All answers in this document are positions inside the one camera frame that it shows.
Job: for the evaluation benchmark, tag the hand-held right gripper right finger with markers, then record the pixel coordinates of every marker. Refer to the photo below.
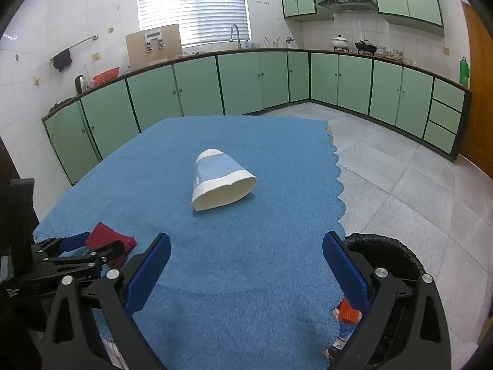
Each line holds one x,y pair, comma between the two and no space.
346,273

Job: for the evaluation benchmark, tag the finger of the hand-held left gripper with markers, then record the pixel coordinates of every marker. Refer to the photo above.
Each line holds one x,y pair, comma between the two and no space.
71,242
96,259

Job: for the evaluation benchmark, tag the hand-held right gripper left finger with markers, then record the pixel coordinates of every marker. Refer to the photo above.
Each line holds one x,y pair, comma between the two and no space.
150,273

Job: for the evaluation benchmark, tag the dark red knitted cloth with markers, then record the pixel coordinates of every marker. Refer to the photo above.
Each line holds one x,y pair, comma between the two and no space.
109,237

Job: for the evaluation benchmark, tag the orange knitted cloth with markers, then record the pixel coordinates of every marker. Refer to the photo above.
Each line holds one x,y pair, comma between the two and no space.
347,310

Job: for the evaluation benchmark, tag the black trash bin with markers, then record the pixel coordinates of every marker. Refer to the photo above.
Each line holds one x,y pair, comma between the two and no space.
389,252

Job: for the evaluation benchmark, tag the blue white paper cup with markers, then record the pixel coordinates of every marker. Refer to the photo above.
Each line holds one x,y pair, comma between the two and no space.
219,177

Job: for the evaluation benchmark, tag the blue tablecloth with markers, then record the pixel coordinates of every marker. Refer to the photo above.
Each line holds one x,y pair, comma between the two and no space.
231,258

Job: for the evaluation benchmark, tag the metal electric kettle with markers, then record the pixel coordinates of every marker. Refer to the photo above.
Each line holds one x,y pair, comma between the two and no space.
81,84

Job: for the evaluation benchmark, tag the dark hanging towel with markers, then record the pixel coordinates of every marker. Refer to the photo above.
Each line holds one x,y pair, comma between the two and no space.
62,61

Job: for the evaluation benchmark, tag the orange plastic basin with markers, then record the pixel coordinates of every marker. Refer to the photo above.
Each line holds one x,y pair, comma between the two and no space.
106,76

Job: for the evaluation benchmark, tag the metal towel bar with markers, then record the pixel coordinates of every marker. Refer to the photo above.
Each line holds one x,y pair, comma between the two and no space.
81,42

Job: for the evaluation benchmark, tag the cardboard box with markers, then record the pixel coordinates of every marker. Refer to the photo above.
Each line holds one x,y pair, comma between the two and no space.
136,52

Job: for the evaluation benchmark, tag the green lower kitchen cabinets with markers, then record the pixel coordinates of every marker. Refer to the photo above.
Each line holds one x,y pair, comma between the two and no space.
246,81

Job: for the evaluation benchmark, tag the wooden door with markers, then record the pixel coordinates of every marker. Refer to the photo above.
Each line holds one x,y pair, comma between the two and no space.
479,104

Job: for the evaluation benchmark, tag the white device on cardboard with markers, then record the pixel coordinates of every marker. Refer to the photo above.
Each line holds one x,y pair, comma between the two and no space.
155,41

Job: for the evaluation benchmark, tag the black wok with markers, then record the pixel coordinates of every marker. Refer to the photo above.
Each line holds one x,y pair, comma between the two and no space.
364,47

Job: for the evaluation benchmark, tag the white cooking pot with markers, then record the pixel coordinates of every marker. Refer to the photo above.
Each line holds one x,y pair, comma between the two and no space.
341,44

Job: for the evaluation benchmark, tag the green plastic bottle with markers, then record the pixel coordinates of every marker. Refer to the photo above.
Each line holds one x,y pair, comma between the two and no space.
464,72

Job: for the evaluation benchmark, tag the metal kitchen faucet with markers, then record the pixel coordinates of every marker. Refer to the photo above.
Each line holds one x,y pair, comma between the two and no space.
235,34

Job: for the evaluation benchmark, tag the white window blinds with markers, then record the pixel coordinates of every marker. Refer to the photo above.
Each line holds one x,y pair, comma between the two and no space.
192,7

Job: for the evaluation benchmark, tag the range hood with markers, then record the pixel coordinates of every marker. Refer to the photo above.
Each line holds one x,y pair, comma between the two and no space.
346,4

